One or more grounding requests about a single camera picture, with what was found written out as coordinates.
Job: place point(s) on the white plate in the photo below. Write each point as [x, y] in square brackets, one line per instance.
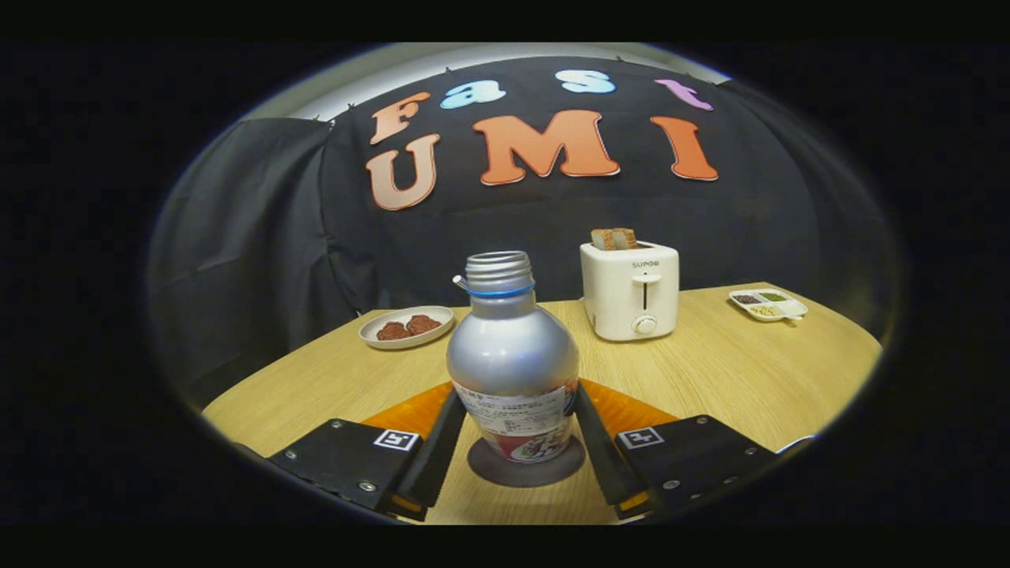
[371, 338]

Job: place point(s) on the brown food piece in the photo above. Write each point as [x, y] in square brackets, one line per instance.
[424, 323]
[392, 331]

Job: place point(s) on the toast slice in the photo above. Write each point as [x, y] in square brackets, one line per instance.
[603, 239]
[626, 238]

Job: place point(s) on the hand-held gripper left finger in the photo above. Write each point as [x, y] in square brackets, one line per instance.
[438, 465]

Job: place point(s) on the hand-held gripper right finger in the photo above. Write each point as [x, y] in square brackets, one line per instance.
[604, 465]

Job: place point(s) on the wooden table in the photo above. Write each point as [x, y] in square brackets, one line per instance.
[710, 371]

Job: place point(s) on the white divided dish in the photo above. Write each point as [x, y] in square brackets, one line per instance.
[769, 306]

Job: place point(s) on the white toaster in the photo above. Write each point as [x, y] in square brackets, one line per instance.
[623, 300]

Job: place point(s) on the silver juice bottle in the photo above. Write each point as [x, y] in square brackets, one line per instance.
[513, 363]

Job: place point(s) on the black backdrop cloth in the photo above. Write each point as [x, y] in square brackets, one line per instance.
[276, 237]

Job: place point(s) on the dark round coaster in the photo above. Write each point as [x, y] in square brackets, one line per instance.
[489, 472]

